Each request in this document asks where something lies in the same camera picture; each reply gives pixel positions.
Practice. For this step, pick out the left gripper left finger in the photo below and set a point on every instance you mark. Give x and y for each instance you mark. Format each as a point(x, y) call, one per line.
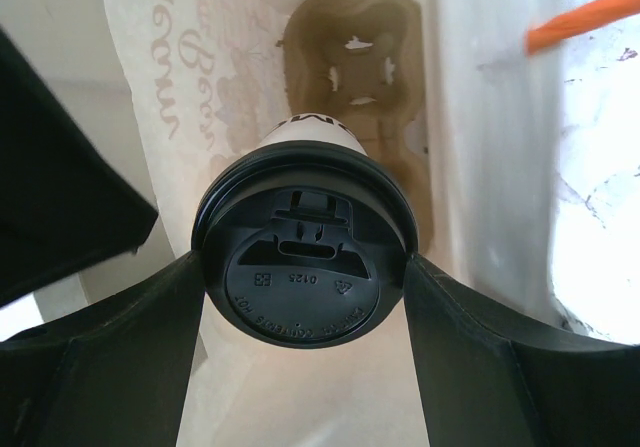
point(112, 374)

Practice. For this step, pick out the white paper coffee cup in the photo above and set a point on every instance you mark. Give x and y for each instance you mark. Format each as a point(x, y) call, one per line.
point(313, 127)

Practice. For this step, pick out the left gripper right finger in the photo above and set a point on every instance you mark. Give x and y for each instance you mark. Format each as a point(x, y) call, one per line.
point(491, 376)

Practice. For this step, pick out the black coffee cup lid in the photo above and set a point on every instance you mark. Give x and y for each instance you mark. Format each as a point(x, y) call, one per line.
point(304, 244)

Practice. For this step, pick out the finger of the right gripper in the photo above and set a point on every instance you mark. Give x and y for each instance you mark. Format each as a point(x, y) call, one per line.
point(63, 208)

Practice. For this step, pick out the paper takeout bag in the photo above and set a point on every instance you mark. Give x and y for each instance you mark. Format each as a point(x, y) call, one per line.
point(170, 93)

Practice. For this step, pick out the cardboard cup carrier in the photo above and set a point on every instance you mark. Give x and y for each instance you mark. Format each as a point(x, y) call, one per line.
point(361, 62)

